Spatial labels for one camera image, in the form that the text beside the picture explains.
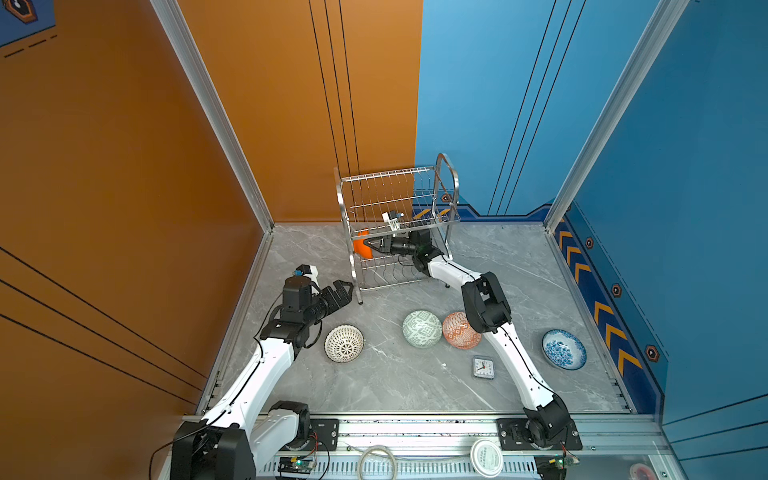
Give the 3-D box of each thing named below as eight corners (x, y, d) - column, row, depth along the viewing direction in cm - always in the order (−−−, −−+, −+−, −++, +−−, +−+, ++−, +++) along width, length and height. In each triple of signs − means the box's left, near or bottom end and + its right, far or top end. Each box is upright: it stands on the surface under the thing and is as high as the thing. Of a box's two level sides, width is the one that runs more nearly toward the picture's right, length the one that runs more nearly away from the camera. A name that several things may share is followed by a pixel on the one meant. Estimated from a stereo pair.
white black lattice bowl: (325, 362, 87) (322, 355, 83) (330, 332, 93) (327, 324, 89) (363, 362, 87) (361, 355, 83) (365, 332, 93) (363, 324, 89)
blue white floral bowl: (533, 351, 89) (540, 345, 85) (546, 330, 94) (553, 322, 90) (571, 378, 84) (579, 372, 80) (583, 354, 89) (591, 347, 85)
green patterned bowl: (402, 348, 89) (403, 342, 86) (402, 317, 96) (402, 310, 92) (441, 348, 89) (443, 342, 86) (438, 317, 96) (440, 310, 92)
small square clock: (472, 377, 84) (474, 374, 82) (472, 357, 87) (473, 354, 86) (492, 380, 83) (494, 377, 82) (491, 360, 87) (493, 357, 85)
